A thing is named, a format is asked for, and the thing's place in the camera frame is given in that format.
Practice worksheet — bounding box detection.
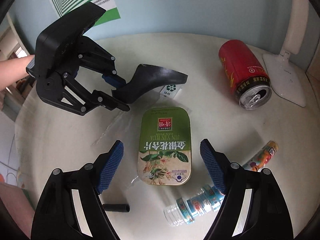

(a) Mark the red drink can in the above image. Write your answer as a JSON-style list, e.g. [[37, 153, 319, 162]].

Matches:
[[218, 39, 272, 110]]

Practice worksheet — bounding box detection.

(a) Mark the clear plastic bag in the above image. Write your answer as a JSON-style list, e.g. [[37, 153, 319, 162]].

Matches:
[[91, 84, 194, 184]]

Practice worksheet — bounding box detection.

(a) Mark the green metal tin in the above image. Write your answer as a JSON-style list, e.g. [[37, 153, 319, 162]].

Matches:
[[137, 107, 192, 187]]

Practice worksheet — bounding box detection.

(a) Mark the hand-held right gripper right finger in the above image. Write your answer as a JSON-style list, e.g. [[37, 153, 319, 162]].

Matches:
[[199, 138, 293, 240]]

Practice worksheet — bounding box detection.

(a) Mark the person's left forearm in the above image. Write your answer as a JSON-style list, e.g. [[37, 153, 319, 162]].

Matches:
[[0, 55, 34, 93]]

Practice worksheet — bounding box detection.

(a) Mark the colourful printed tube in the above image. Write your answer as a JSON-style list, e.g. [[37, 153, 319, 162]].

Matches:
[[242, 141, 279, 172]]

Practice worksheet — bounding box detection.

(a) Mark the white desk lamp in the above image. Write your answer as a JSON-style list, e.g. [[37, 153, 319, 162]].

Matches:
[[262, 0, 316, 108]]

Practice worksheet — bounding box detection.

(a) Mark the small patterned plastic bottle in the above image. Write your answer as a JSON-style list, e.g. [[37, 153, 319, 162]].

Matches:
[[164, 184, 225, 227]]

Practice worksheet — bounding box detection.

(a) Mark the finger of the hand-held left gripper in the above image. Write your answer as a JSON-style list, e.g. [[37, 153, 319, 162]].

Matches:
[[53, 71, 131, 117], [78, 35, 126, 90]]

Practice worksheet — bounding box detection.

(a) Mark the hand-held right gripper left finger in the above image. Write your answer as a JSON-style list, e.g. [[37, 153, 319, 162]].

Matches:
[[30, 140, 125, 240]]

